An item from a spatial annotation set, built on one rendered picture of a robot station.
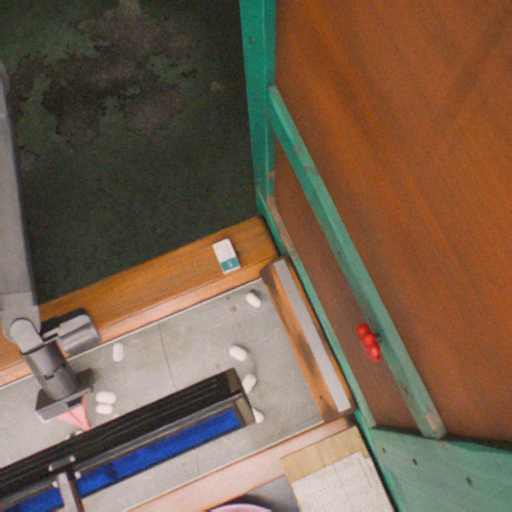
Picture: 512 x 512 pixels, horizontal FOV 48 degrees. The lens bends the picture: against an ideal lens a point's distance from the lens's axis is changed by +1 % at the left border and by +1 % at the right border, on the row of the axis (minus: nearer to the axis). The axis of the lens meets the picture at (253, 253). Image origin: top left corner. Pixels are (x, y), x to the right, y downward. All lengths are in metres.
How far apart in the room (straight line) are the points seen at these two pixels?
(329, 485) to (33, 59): 1.89
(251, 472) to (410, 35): 0.88
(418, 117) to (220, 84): 1.86
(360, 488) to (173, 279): 0.51
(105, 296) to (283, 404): 0.40
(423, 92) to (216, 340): 0.85
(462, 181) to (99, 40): 2.12
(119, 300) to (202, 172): 0.98
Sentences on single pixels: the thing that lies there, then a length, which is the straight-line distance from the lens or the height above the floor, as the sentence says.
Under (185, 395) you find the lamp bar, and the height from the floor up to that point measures 1.07.
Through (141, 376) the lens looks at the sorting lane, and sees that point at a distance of 1.15.
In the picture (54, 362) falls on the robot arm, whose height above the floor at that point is 0.88.
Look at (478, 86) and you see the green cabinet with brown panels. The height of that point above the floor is 1.61.
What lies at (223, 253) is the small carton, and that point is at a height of 0.78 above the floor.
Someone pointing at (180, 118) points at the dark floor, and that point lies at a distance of 2.15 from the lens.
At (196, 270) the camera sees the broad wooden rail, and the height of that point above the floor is 0.76.
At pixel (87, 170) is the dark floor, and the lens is 2.14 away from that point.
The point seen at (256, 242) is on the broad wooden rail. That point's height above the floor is 0.76.
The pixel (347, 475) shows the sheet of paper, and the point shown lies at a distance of 1.09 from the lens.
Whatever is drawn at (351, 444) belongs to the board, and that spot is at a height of 0.78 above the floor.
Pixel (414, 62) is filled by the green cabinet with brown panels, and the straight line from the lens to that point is 0.35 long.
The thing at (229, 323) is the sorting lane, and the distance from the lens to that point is 1.13.
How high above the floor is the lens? 1.86
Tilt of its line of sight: 74 degrees down
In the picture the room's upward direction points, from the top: 7 degrees counter-clockwise
